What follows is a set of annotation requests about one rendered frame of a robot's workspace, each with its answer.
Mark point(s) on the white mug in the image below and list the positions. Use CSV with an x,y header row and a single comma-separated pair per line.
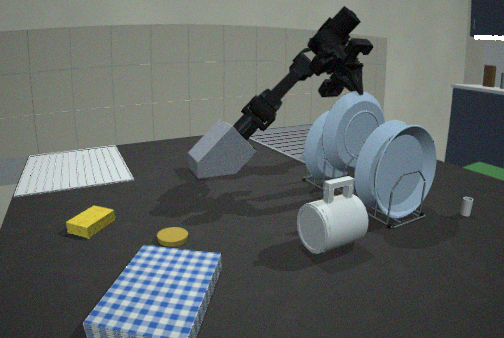
x,y
325,224

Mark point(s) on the yellow sponge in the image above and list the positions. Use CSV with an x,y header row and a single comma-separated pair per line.
x,y
90,222

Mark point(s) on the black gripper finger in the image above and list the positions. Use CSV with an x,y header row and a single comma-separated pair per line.
x,y
354,73
338,81

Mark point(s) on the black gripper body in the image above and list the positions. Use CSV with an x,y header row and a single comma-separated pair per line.
x,y
348,54

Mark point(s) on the white ribbed draining mat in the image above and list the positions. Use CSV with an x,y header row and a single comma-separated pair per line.
x,y
63,174

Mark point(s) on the grey wire dish rack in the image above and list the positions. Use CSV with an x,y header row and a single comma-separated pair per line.
x,y
389,226

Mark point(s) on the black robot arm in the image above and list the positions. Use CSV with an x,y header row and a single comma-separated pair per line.
x,y
268,102

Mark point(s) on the grey cylinder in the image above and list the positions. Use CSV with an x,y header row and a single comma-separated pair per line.
x,y
466,206

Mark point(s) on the light blue plate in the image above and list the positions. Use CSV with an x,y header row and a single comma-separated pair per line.
x,y
412,149
349,123
314,155
367,159

